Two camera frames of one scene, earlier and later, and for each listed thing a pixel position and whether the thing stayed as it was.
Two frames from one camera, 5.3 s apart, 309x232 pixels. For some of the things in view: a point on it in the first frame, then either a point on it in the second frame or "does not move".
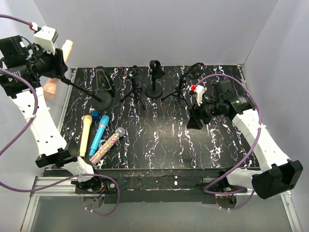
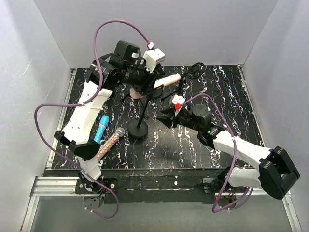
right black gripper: [194, 122] → [167, 120]
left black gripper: [59, 65] → [147, 86]
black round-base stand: [101, 100] → [138, 127]
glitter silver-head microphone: [119, 132] does not move
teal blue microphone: [104, 121] does not move
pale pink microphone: [51, 85] → [159, 81]
